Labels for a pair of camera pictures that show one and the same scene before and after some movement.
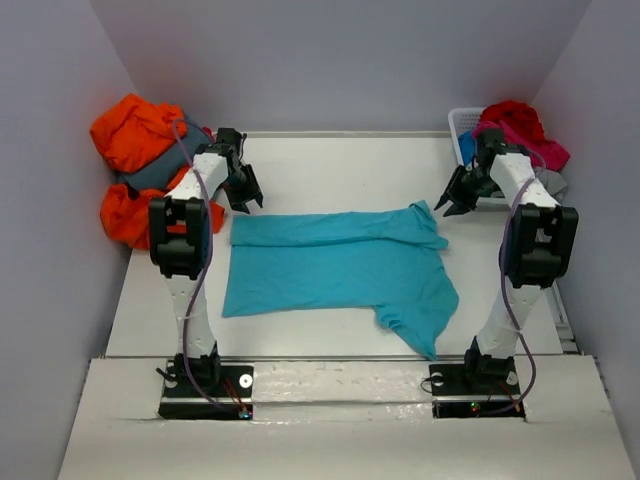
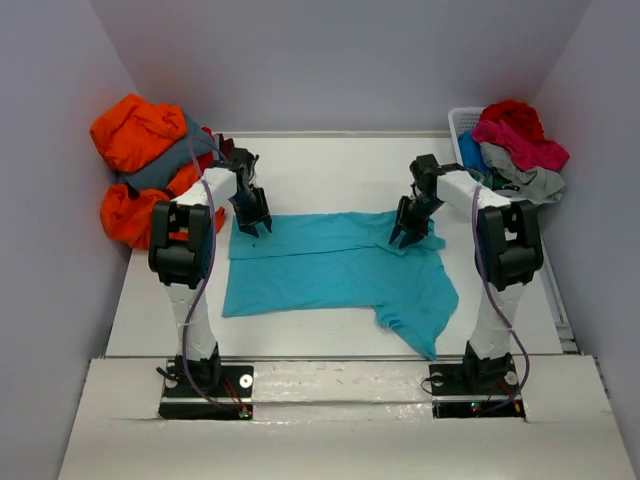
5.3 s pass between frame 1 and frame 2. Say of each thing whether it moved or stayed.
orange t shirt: stayed
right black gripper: moved
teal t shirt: stayed
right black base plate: stayed
